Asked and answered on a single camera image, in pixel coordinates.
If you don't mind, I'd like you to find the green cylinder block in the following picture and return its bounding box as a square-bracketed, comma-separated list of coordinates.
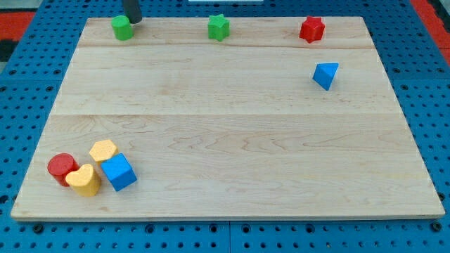
[110, 15, 134, 41]

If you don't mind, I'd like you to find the yellow hexagon block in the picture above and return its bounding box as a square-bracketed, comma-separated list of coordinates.
[89, 139, 119, 165]

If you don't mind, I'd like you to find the wooden board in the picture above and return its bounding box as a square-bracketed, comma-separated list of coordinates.
[11, 16, 445, 222]

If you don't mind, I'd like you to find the green star block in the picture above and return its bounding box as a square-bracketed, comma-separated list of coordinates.
[207, 14, 230, 41]

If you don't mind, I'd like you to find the blue triangular prism block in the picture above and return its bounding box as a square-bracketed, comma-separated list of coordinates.
[312, 63, 339, 91]

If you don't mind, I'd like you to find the blue cube block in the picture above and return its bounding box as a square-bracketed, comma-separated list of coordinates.
[101, 153, 137, 192]

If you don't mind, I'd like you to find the red star block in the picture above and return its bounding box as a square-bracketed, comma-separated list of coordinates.
[299, 16, 326, 43]

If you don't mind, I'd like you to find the yellow heart block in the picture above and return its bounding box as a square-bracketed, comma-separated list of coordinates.
[65, 164, 101, 197]

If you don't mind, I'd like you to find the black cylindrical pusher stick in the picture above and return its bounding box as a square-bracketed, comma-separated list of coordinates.
[122, 0, 143, 24]

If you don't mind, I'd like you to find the red cylinder block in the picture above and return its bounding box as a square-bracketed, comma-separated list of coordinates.
[47, 153, 79, 187]

